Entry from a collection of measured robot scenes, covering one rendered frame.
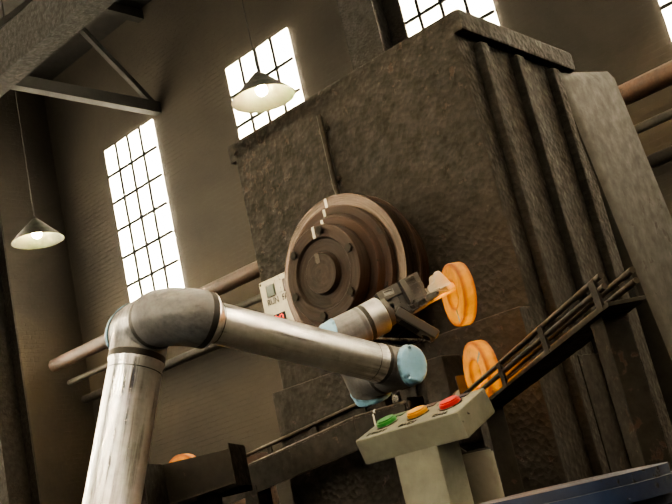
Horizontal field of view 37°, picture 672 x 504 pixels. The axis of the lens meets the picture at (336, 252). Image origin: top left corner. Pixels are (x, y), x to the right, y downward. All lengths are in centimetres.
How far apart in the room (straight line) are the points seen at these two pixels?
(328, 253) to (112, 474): 110
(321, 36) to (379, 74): 857
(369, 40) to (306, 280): 362
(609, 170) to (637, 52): 599
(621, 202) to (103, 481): 204
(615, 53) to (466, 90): 663
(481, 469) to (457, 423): 22
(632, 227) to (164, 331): 188
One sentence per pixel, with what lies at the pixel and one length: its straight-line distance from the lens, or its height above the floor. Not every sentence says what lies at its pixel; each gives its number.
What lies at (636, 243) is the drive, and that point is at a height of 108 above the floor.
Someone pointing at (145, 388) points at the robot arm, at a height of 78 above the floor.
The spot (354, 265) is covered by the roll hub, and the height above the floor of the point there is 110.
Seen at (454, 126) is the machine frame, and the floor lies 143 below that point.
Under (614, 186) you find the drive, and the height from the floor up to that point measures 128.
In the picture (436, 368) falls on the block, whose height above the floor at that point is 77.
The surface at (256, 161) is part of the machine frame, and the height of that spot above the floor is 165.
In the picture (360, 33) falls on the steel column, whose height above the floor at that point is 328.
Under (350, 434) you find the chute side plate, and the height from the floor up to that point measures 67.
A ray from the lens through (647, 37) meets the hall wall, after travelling 936.
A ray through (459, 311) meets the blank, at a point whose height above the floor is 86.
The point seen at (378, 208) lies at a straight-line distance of 281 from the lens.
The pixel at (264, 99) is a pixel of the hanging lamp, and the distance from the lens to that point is 971.
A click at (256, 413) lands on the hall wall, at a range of 1198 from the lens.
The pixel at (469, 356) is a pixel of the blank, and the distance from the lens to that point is 244.
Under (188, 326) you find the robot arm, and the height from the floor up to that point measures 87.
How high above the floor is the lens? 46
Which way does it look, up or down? 14 degrees up
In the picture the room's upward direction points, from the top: 13 degrees counter-clockwise
